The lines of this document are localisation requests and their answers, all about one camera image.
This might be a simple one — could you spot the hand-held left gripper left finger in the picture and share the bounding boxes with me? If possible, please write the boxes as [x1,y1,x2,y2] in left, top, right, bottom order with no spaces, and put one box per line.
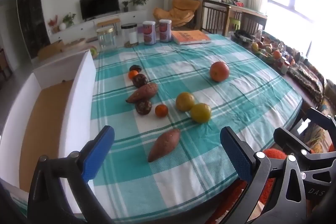
[27,125,115,224]

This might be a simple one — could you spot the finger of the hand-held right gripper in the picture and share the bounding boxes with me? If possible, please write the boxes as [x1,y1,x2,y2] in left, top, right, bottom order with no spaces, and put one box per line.
[273,128,336,161]
[306,108,336,135]

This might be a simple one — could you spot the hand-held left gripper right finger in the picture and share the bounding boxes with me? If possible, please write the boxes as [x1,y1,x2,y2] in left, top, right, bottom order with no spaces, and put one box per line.
[220,127,308,224]

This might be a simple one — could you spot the white box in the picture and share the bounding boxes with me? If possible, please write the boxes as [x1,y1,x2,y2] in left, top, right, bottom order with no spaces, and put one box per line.
[0,51,96,214]

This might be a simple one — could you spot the yellow-green orange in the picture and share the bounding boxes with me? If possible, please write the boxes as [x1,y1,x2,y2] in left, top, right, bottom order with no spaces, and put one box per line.
[175,92,195,112]
[190,103,212,124]

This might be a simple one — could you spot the sweet potato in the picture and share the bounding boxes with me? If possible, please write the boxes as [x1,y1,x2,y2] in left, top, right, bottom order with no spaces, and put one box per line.
[125,83,158,104]
[147,128,181,163]

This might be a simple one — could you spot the large orange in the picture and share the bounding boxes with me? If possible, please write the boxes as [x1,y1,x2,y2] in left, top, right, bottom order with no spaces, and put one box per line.
[209,61,230,82]

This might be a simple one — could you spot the red fuzzy cloth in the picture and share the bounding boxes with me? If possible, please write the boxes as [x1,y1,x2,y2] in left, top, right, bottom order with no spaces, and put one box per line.
[210,148,286,224]

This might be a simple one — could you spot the patterned cloth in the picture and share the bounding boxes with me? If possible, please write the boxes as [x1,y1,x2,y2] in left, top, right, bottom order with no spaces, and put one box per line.
[287,56,336,109]

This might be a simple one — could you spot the teal checked tablecloth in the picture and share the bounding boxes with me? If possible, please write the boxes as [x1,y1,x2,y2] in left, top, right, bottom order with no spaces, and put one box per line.
[91,34,302,223]

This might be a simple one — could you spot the pile of mixed fruit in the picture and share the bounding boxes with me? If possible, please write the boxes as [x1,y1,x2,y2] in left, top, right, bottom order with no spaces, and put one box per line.
[251,40,292,67]

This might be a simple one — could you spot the black tray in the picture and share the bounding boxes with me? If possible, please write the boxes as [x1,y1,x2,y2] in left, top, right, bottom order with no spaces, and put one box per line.
[234,29,256,43]

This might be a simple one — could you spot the glass jar with gold lid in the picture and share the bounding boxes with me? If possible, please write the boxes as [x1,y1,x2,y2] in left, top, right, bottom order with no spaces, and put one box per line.
[96,27,117,52]

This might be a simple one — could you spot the dark wooden chair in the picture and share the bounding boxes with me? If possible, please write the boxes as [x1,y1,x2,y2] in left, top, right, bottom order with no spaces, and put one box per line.
[240,12,268,35]
[201,0,228,35]

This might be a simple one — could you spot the glass jar with black lid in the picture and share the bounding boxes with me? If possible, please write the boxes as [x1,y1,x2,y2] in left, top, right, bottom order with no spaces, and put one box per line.
[121,23,139,47]

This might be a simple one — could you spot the green stool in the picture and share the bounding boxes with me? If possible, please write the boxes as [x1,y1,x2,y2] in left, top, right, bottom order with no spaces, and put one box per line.
[229,17,241,31]

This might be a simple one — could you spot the wooden desk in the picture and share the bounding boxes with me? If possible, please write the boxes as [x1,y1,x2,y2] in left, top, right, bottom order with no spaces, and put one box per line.
[202,0,267,35]

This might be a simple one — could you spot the orange book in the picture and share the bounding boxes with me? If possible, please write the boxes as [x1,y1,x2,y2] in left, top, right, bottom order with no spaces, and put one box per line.
[171,30,212,45]

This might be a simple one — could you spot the white television cabinet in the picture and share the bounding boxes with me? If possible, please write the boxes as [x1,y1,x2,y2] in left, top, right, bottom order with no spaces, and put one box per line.
[49,9,147,43]

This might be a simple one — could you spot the red labelled can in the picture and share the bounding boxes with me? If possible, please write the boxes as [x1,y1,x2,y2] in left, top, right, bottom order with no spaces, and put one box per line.
[159,19,172,43]
[142,21,157,45]

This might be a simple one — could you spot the small wooden bench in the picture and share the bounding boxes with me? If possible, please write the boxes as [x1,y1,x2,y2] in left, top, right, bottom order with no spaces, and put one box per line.
[96,18,121,30]

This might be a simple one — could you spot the leafy potted plant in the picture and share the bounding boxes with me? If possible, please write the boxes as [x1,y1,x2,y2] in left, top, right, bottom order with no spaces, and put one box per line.
[62,13,77,28]

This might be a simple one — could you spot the red ornament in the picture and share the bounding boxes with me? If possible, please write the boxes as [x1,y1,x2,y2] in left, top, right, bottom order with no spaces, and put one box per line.
[48,15,59,30]

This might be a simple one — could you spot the clutter on desk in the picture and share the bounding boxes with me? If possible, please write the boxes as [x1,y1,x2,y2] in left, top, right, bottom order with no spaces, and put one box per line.
[222,0,244,7]

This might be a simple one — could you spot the black television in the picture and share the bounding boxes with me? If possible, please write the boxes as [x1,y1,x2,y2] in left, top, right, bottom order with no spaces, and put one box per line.
[79,0,119,21]

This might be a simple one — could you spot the dark display cabinet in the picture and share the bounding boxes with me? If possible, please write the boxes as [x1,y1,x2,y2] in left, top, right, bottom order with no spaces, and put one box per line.
[17,0,50,59]

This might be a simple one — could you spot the yellow lounge chair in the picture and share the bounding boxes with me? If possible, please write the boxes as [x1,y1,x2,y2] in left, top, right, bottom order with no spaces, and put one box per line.
[153,0,201,29]

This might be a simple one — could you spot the large potted plant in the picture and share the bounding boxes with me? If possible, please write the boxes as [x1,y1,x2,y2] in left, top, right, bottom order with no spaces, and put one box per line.
[128,0,150,11]

